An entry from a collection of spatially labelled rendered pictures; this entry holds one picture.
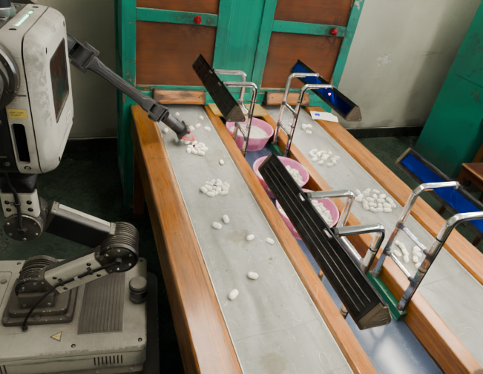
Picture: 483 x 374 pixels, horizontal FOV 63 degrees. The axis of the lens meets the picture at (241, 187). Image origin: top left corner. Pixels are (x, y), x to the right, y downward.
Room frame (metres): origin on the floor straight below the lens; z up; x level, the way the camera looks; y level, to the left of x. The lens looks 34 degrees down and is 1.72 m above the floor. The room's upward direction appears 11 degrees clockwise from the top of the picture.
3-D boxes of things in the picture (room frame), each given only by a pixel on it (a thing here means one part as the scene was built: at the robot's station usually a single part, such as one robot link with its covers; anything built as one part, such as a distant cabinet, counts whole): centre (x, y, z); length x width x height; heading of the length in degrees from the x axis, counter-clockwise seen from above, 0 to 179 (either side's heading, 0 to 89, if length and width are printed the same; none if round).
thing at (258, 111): (2.20, 0.10, 0.77); 0.33 x 0.15 x 0.01; 115
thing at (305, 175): (1.60, -0.17, 0.72); 0.27 x 0.27 x 0.10
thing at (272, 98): (2.39, -0.18, 0.83); 0.30 x 0.06 x 0.07; 115
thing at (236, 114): (1.73, 0.20, 1.08); 0.62 x 0.08 x 0.07; 25
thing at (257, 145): (2.00, 0.01, 0.72); 0.27 x 0.27 x 0.10
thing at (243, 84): (1.76, 0.12, 0.90); 0.20 x 0.19 x 0.45; 25
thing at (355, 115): (1.96, -0.31, 1.08); 0.62 x 0.08 x 0.07; 25
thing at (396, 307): (1.04, -0.65, 0.90); 0.20 x 0.19 x 0.45; 25
